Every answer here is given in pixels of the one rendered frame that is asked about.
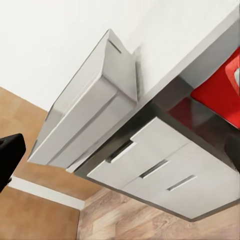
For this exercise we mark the swivel chair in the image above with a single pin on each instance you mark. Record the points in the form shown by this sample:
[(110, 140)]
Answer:
[(221, 92)]

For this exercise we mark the desk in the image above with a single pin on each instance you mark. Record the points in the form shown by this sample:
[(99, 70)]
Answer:
[(169, 153)]

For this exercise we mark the sliding door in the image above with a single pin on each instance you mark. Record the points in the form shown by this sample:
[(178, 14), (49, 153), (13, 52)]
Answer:
[(25, 216), (18, 115)]

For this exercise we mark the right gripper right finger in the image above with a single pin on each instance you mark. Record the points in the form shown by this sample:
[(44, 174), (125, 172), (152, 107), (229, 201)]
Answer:
[(232, 149)]

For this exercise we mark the toy box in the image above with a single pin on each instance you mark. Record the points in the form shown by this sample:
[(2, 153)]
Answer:
[(98, 97)]

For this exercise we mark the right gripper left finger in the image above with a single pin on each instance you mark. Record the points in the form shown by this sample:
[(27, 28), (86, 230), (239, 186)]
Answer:
[(12, 149)]

